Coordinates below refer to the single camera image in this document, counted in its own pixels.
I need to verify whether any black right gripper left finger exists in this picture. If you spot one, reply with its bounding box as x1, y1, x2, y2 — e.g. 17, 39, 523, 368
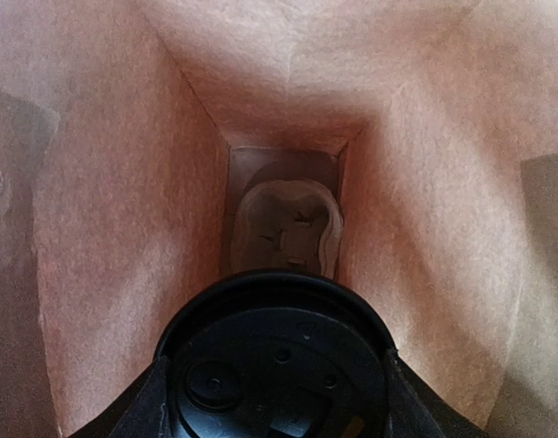
70, 358, 172, 438

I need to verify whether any brown paper bag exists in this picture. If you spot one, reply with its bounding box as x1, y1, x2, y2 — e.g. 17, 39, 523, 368
0, 1, 558, 437

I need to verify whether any black plastic cup lid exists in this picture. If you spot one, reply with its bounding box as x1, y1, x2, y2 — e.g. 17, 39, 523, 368
155, 270, 394, 437

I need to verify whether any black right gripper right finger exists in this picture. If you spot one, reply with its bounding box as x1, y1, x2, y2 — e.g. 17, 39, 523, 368
383, 349, 489, 438

